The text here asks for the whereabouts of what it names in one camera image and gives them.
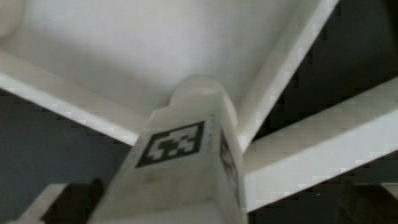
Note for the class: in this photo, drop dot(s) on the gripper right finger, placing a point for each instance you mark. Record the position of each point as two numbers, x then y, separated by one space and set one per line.
368 205

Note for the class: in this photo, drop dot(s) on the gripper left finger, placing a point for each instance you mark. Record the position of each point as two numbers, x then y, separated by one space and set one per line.
71 208

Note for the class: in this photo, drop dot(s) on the white table leg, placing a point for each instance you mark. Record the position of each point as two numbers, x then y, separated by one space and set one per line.
178 184

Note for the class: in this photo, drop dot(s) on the white square tabletop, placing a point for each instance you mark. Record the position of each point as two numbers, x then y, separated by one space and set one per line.
96 55

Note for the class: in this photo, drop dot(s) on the white U-shaped obstacle fence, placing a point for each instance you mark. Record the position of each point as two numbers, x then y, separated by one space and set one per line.
323 146

